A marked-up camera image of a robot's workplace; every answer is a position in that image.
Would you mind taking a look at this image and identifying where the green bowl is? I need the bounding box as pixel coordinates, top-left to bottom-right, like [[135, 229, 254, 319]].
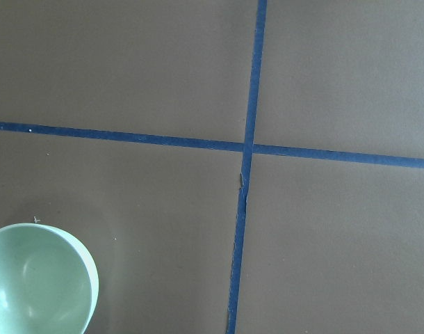
[[0, 223, 99, 333]]

